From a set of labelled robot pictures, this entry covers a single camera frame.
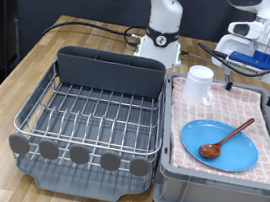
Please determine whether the blue plastic plate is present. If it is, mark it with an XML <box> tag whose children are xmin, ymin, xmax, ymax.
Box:
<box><xmin>176</xmin><ymin>116</ymin><xmax>263</xmax><ymax>177</ymax></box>

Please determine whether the brown wooden spoon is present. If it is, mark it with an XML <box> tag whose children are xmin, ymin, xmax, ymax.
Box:
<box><xmin>197</xmin><ymin>111</ymin><xmax>256</xmax><ymax>165</ymax></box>

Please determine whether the grey dish rack tray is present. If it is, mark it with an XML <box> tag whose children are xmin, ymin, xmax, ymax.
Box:
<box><xmin>11</xmin><ymin>55</ymin><xmax>170</xmax><ymax>202</ymax></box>

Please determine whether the pink checked cloth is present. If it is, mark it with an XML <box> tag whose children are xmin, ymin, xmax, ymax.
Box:
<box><xmin>160</xmin><ymin>75</ymin><xmax>270</xmax><ymax>186</ymax></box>

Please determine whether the white mug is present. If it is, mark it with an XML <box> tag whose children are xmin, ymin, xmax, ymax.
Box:
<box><xmin>180</xmin><ymin>63</ymin><xmax>218</xmax><ymax>108</ymax></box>

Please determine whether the grey plastic crate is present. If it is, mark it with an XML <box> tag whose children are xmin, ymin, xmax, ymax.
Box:
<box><xmin>148</xmin><ymin>70</ymin><xmax>270</xmax><ymax>202</ymax></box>

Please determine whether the dark grey cutlery holder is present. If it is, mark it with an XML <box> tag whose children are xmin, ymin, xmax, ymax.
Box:
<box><xmin>51</xmin><ymin>43</ymin><xmax>169</xmax><ymax>101</ymax></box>

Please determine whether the black camera cable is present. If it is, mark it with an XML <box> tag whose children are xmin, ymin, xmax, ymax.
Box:
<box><xmin>193</xmin><ymin>38</ymin><xmax>270</xmax><ymax>81</ymax></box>

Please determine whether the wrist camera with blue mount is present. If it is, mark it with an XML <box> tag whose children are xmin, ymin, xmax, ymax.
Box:
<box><xmin>224</xmin><ymin>45</ymin><xmax>270</xmax><ymax>80</ymax></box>

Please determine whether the thin grey table cable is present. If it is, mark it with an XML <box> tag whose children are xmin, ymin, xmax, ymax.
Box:
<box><xmin>179</xmin><ymin>50</ymin><xmax>216</xmax><ymax>64</ymax></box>

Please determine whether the thick black table cable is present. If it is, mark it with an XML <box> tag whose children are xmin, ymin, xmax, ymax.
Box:
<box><xmin>42</xmin><ymin>12</ymin><xmax>150</xmax><ymax>51</ymax></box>

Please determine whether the metal wire dish rack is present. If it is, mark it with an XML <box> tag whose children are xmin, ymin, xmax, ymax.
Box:
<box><xmin>4</xmin><ymin>56</ymin><xmax>173</xmax><ymax>183</ymax></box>

